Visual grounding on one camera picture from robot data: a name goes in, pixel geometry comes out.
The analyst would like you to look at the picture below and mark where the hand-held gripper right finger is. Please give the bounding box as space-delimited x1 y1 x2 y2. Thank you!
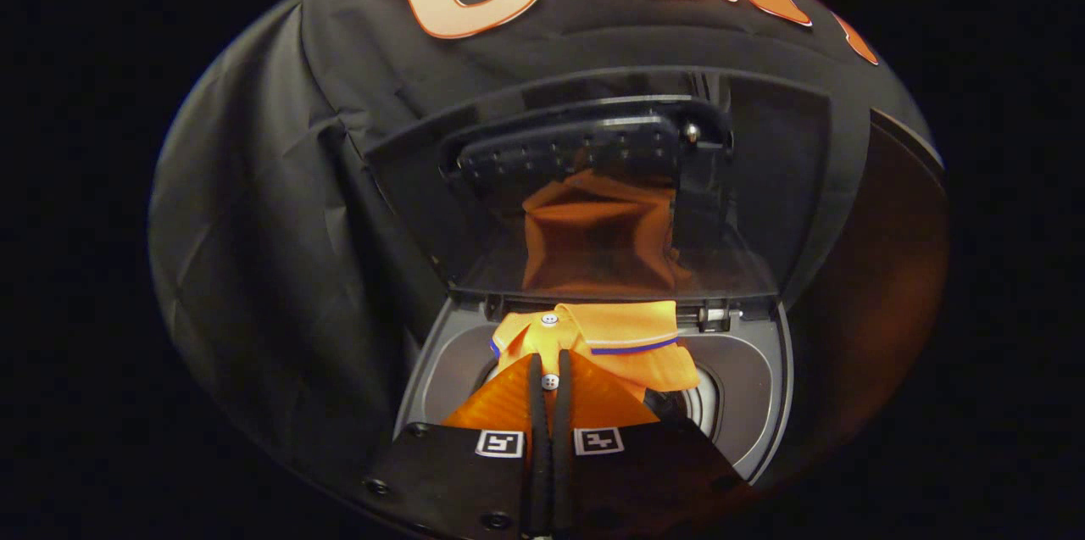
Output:
551 350 757 537

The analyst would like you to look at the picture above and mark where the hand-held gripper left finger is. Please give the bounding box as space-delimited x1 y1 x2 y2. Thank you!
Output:
360 352 549 537

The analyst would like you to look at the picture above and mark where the yellow polo shirt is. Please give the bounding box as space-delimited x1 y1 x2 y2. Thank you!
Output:
490 300 703 405

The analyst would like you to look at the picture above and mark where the dark glass washing machine lid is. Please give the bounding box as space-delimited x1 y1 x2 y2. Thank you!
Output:
364 65 874 312

